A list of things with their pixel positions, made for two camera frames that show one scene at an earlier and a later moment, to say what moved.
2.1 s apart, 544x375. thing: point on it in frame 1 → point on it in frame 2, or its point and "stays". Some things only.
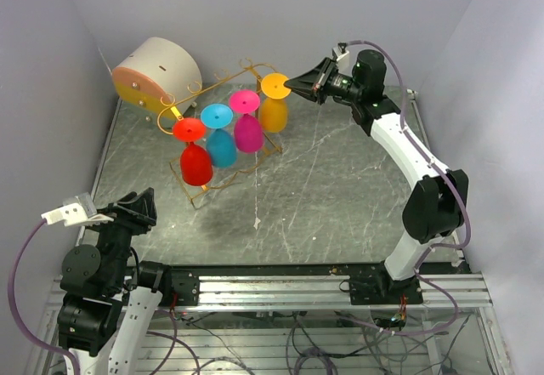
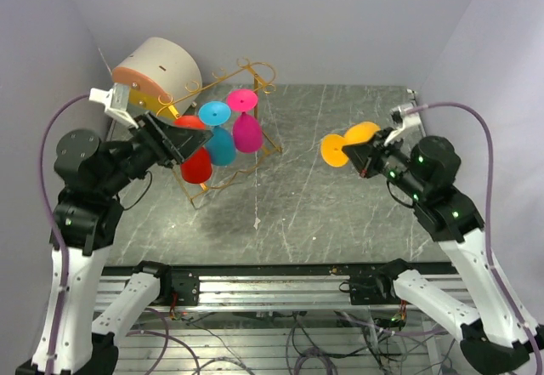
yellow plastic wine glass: (273, 110) → (331, 149)
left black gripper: (135, 212) → (168, 143)
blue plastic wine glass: (221, 145) stays
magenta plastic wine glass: (248, 132) stays
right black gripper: (313, 84) → (365, 156)
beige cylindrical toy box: (160, 77) stays
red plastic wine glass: (195, 162) stays
